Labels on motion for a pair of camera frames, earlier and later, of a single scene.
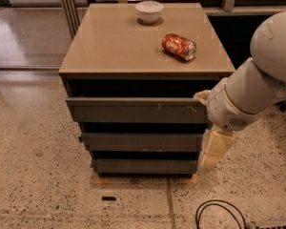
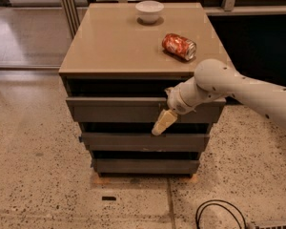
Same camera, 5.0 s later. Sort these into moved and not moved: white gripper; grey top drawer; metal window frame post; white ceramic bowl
Moved: white gripper
Not moved: metal window frame post; grey top drawer; white ceramic bowl
